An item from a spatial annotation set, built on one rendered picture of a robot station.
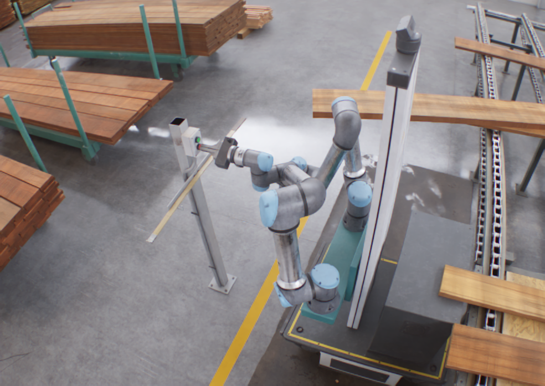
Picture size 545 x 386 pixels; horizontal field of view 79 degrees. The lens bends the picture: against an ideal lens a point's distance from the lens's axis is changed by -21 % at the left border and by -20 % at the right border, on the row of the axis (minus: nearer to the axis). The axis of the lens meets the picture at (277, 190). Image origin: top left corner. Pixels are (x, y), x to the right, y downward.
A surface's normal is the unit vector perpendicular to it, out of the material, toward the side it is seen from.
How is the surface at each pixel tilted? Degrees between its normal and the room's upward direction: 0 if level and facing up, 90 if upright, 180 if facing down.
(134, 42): 90
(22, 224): 90
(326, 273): 7
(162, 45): 90
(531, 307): 0
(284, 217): 76
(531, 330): 0
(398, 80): 90
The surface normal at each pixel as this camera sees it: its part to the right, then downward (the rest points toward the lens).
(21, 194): -0.06, -0.70
